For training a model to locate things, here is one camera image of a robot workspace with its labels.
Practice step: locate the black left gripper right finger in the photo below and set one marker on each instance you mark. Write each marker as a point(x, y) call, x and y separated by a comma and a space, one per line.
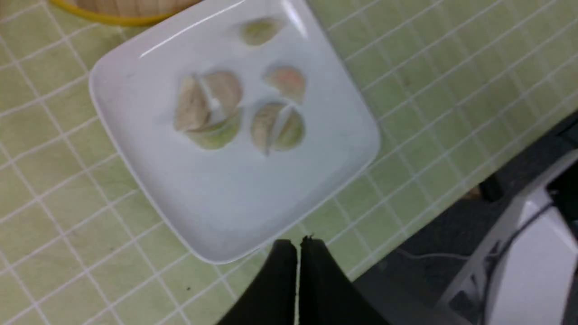
point(327, 297)

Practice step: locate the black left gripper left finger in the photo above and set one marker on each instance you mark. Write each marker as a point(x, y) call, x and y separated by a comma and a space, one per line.
point(270, 298)

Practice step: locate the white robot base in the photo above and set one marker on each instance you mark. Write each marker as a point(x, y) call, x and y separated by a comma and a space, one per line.
point(522, 272)

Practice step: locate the white square plate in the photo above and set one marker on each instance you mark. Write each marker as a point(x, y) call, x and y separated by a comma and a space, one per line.
point(224, 203)

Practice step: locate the beige dumpling left plate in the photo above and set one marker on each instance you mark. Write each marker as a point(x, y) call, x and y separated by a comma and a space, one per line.
point(192, 111)

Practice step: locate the beige dumpling plate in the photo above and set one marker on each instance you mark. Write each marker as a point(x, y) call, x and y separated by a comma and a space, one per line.
point(192, 111)
point(225, 87)

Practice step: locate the beige dumpling centre plate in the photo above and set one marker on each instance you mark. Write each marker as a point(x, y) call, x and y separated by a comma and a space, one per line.
point(225, 87)

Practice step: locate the pink dumpling on plate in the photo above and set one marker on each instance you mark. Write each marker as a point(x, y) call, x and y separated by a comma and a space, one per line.
point(288, 81)

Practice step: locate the green dumpling top plate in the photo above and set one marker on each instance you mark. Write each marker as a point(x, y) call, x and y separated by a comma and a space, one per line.
point(260, 31)

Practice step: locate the green dumpling lower right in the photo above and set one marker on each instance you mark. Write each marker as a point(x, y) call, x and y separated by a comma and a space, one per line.
point(291, 133)

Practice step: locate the green dumpling lower left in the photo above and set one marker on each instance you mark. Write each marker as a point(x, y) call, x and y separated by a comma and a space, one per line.
point(216, 133)

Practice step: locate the beige dumpling lower right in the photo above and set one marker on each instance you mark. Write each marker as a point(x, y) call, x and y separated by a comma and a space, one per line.
point(262, 126)

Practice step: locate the green checkered tablecloth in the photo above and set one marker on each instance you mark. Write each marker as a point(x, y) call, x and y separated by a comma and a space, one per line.
point(458, 87)

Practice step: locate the yellow bamboo steamer basket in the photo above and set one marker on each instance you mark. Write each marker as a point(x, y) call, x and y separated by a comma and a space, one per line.
point(129, 13)

